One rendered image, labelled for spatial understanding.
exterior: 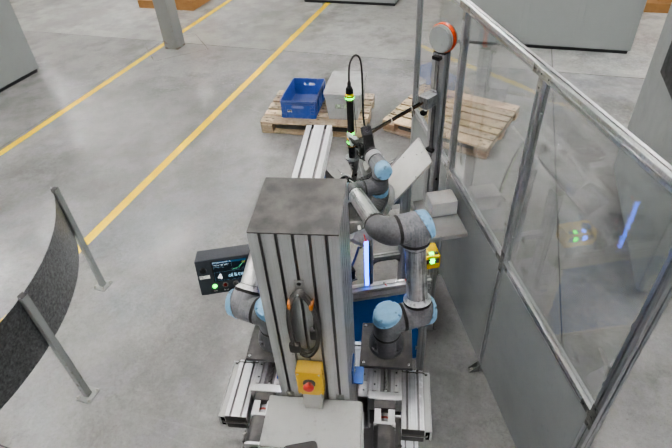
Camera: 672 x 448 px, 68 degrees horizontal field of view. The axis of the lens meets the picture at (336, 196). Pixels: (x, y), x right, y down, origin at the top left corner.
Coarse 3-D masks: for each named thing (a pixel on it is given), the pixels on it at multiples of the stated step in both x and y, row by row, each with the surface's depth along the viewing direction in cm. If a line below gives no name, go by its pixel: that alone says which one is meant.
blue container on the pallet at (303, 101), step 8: (296, 80) 597; (304, 80) 595; (312, 80) 593; (320, 80) 591; (288, 88) 578; (296, 88) 603; (304, 88) 601; (312, 88) 599; (320, 88) 569; (288, 96) 580; (296, 96) 602; (304, 96) 601; (312, 96) 600; (320, 96) 574; (288, 104) 552; (296, 104) 551; (304, 104) 549; (312, 104) 547; (320, 104) 578; (288, 112) 559; (296, 112) 557; (304, 112) 555; (312, 112) 553
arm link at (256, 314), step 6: (258, 300) 211; (252, 306) 211; (258, 306) 208; (252, 312) 210; (258, 312) 206; (252, 318) 210; (258, 318) 208; (264, 318) 206; (258, 324) 210; (264, 324) 208; (264, 330) 211
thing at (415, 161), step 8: (416, 144) 287; (408, 152) 290; (416, 152) 284; (424, 152) 277; (400, 160) 294; (408, 160) 287; (416, 160) 280; (424, 160) 274; (392, 168) 297; (400, 168) 290; (408, 168) 284; (416, 168) 277; (424, 168) 271; (392, 176) 294; (400, 176) 287; (408, 176) 280; (416, 176) 274; (392, 184) 290; (400, 184) 284; (408, 184) 277; (400, 192) 280; (360, 248) 290
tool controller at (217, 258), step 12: (204, 252) 241; (216, 252) 240; (228, 252) 239; (240, 252) 237; (204, 264) 234; (216, 264) 235; (228, 264) 236; (240, 264) 237; (204, 276) 237; (228, 276) 238; (240, 276) 239; (204, 288) 239; (216, 288) 240; (228, 288) 241
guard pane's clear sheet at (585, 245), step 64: (448, 0) 290; (512, 64) 223; (448, 128) 320; (512, 128) 231; (576, 128) 181; (512, 192) 240; (576, 192) 186; (640, 192) 152; (512, 256) 250; (576, 256) 192; (640, 256) 156; (576, 320) 198
